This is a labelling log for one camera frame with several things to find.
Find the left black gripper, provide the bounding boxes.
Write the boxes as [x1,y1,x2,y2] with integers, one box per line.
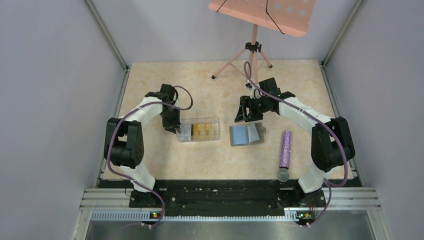
[160,105,181,134]

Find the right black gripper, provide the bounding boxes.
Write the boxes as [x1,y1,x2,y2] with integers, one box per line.
[235,95,269,123]

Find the clear plastic card box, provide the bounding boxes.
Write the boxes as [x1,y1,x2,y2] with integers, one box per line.
[176,116,220,143]

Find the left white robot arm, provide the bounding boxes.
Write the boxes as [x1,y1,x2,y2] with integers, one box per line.
[104,84,181,208]

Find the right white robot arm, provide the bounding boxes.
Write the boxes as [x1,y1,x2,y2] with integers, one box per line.
[234,77,356,206]

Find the purple glitter microphone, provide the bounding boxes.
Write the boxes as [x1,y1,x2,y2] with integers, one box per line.
[277,130,292,183]

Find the pink music stand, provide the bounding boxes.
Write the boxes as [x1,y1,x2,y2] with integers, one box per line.
[208,0,317,115]

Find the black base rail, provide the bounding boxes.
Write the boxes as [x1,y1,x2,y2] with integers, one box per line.
[98,180,359,221]

